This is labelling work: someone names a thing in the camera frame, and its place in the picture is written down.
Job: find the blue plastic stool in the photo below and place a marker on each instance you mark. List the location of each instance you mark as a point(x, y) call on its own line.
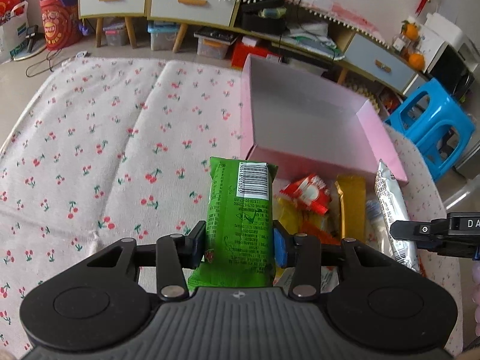
point(425, 118)

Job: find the red box under cabinet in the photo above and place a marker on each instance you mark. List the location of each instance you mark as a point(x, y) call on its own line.
point(241, 52)

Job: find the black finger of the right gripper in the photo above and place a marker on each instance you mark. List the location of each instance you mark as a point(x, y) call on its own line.
point(458, 235)

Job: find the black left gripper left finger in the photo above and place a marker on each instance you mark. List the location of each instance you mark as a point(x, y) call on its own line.
point(173, 254)

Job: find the yellow snack packet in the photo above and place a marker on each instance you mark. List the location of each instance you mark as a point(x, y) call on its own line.
point(286, 213)

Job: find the red paper bag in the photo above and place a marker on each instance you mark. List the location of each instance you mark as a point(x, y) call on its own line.
point(60, 24)

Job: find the upper orange fruit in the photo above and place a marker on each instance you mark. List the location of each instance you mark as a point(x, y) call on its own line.
point(410, 30)

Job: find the lower orange fruit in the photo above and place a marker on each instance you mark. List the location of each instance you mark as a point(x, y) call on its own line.
point(416, 61)

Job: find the pink cardboard box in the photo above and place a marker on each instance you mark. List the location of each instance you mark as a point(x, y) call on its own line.
point(305, 124)

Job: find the gold snack bar packet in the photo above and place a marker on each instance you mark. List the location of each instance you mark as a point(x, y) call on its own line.
point(351, 191)

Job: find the red round snack packet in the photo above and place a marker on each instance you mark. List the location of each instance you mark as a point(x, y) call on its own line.
point(311, 193)

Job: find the black microwave oven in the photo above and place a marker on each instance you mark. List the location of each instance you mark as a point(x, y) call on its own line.
point(450, 70)

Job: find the cherry print table cloth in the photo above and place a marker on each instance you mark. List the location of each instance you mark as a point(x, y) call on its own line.
point(108, 148)

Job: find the white drawer tv cabinet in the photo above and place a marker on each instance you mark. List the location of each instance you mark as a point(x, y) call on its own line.
point(359, 53)

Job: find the white cookie snack packet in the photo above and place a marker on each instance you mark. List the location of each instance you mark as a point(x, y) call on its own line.
point(393, 208)

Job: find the orange fruit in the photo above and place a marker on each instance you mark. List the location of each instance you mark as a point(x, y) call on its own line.
point(416, 61)
point(410, 30)

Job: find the green snack packet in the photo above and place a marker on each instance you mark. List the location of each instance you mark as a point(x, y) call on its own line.
point(239, 245)

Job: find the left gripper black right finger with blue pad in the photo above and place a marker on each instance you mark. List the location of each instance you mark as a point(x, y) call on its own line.
point(301, 252)

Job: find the clear storage bin blue lid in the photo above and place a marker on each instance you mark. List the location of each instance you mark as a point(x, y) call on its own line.
point(162, 34)

